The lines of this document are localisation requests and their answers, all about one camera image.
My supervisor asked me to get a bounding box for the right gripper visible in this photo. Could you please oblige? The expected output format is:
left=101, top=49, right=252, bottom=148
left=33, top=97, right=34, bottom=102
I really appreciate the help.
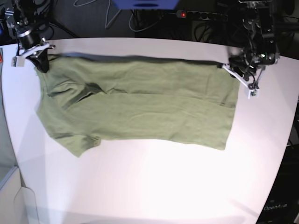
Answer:
left=16, top=29, right=56, bottom=73

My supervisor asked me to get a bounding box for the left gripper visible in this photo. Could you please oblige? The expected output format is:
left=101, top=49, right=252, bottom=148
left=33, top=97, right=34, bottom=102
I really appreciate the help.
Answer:
left=217, top=50, right=280, bottom=89

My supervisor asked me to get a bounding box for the green T-shirt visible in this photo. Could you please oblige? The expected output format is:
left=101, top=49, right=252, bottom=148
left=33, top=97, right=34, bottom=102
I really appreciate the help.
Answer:
left=37, top=56, right=240, bottom=157

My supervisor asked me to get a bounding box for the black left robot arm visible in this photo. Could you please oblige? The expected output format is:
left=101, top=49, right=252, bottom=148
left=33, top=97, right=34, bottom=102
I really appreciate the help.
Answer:
left=222, top=0, right=299, bottom=96

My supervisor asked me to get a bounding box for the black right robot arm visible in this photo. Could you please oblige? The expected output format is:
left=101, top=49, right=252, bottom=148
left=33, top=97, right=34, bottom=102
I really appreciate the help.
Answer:
left=0, top=0, right=55, bottom=73

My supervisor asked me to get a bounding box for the black power strip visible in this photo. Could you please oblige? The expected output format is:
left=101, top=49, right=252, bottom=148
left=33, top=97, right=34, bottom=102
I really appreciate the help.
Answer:
left=175, top=10, right=228, bottom=21

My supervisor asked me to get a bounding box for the blue box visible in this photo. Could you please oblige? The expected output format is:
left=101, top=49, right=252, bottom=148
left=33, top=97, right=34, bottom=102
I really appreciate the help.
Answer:
left=114, top=0, right=179, bottom=10

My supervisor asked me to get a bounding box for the black OpenArm case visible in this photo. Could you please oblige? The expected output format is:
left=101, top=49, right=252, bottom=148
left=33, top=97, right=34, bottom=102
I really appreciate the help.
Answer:
left=257, top=145, right=299, bottom=224

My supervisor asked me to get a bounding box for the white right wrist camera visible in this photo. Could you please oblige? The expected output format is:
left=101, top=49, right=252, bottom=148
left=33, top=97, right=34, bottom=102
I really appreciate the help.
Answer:
left=11, top=56, right=26, bottom=68

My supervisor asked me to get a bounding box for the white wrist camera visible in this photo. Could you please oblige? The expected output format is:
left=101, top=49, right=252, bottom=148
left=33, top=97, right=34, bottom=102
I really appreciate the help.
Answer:
left=244, top=88, right=260, bottom=99
left=11, top=56, right=26, bottom=68

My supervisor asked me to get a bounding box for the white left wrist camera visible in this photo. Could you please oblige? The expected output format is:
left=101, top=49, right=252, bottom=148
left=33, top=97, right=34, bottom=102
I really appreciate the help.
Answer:
left=244, top=88, right=260, bottom=99

